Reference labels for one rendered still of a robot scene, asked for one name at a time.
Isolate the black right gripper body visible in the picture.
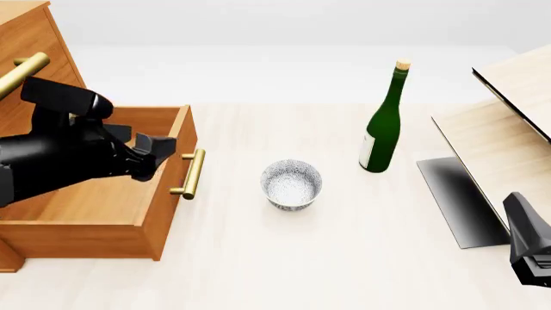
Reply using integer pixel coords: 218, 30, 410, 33
509, 245, 551, 288

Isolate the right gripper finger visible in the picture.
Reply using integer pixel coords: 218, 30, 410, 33
502, 191, 551, 264

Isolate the wooden cabinet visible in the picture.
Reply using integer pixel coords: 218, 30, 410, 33
0, 0, 90, 274

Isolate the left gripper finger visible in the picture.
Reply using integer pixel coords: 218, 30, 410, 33
132, 132, 179, 167
102, 123, 133, 142

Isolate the open wooden drawer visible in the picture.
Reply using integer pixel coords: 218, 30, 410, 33
0, 104, 199, 262

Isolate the pale wooden rack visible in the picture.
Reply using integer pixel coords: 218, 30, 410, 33
415, 43, 551, 251

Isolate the green wine bottle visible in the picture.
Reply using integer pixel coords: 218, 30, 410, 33
358, 58, 412, 174

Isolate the black-and-white patterned bowl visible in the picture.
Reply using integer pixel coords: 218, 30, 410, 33
259, 158, 324, 213

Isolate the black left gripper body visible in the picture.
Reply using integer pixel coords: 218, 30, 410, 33
110, 138, 163, 183

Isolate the long brass drawer handle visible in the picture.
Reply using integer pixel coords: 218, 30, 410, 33
0, 51, 52, 101

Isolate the short brass drawer handle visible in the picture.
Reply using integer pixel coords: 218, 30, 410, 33
169, 147, 207, 201

